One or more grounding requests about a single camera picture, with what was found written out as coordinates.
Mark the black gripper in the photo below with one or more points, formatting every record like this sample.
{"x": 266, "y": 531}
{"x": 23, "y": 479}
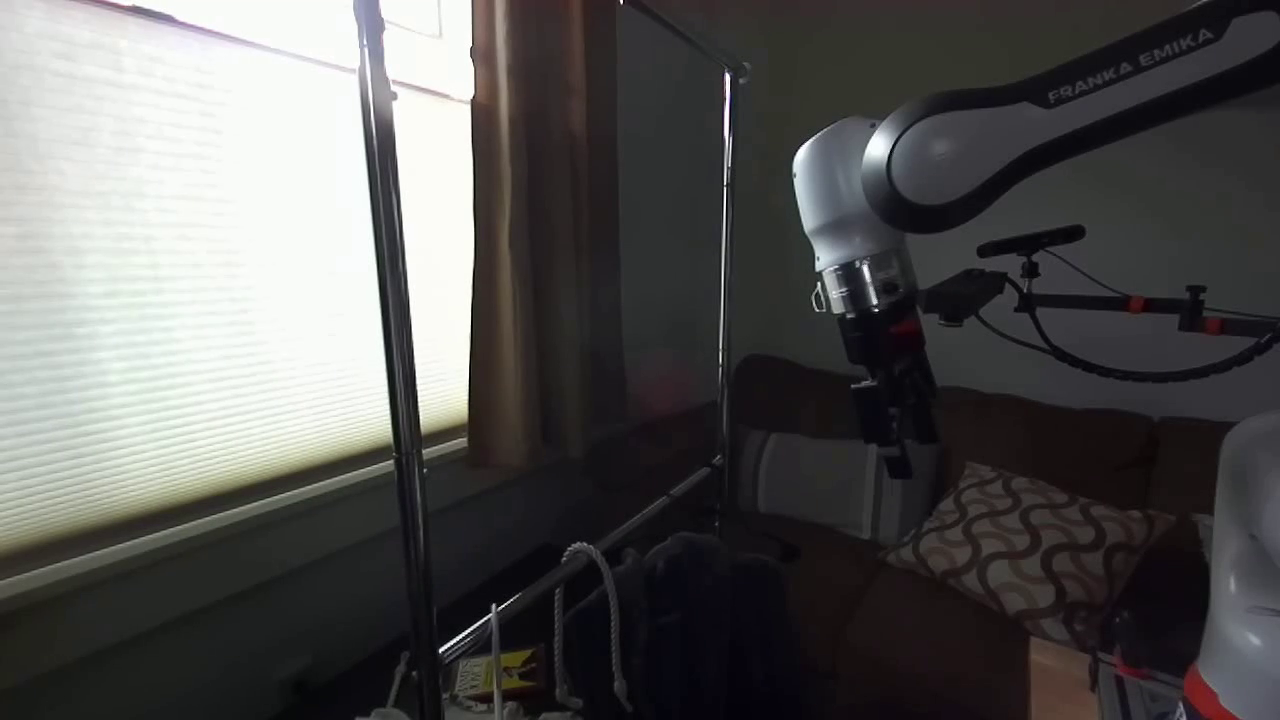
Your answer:
{"x": 892, "y": 388}

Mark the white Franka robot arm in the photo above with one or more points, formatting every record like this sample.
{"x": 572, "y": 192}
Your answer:
{"x": 868, "y": 186}

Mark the striped grey pillow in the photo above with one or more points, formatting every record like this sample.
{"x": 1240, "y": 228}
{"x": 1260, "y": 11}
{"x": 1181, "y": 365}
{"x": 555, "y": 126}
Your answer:
{"x": 815, "y": 479}

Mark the patterned throw pillow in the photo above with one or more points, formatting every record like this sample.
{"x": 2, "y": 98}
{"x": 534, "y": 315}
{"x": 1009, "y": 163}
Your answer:
{"x": 1045, "y": 558}

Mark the brown sofa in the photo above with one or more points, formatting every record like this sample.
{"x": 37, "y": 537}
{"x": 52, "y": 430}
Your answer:
{"x": 897, "y": 644}

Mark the dark hanging garment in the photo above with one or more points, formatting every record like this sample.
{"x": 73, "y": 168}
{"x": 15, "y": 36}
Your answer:
{"x": 715, "y": 636}

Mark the brown curtain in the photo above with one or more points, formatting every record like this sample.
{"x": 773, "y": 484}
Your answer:
{"x": 544, "y": 345}

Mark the white cellular window blind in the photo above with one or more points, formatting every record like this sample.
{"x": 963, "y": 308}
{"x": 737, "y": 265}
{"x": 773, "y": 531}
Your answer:
{"x": 185, "y": 258}

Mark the black camera on boom arm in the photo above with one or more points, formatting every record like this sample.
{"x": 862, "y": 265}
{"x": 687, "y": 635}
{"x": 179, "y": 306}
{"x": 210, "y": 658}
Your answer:
{"x": 1014, "y": 265}

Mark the chrome garment rack frame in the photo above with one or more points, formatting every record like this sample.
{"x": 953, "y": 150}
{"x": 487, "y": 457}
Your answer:
{"x": 382, "y": 163}

